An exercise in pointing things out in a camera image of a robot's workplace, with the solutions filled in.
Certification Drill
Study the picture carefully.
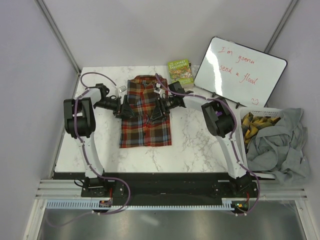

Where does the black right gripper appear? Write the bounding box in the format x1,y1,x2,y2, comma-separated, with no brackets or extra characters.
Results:
150,96,177,121

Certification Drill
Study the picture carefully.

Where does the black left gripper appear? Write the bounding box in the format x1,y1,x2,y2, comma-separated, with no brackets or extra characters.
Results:
93,95,136,120

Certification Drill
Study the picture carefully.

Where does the red brown plaid shirt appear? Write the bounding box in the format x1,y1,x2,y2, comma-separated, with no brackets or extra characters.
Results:
119,75,172,148

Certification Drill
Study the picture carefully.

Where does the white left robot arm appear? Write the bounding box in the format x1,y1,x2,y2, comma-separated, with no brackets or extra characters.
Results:
63,83,136,197

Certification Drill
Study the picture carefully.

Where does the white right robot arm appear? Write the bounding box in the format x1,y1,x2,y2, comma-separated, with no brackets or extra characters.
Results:
150,82,250,197

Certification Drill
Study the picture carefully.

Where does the green treehouse paperback book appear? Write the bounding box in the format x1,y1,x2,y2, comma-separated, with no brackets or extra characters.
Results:
167,59,194,89

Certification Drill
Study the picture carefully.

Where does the purple whiteboard eraser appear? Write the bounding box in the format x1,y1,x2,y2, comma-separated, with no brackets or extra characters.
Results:
215,111,223,117

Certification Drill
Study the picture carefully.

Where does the black framed whiteboard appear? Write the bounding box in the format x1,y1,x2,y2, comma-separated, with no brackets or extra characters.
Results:
194,36,288,108

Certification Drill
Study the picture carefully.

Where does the white plastic laundry basket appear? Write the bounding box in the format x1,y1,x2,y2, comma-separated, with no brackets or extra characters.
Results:
235,106,282,167

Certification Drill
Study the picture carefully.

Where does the grey crumpled shirt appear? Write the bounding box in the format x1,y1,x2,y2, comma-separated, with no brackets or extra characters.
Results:
246,108,311,186

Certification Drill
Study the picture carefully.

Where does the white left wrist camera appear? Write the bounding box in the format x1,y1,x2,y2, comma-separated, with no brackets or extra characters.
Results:
117,85,127,96

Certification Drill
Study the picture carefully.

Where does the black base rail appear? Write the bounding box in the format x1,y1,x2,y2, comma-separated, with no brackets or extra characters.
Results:
53,172,258,205

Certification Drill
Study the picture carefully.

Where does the white slotted cable duct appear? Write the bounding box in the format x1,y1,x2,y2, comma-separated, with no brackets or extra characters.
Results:
45,198,245,211

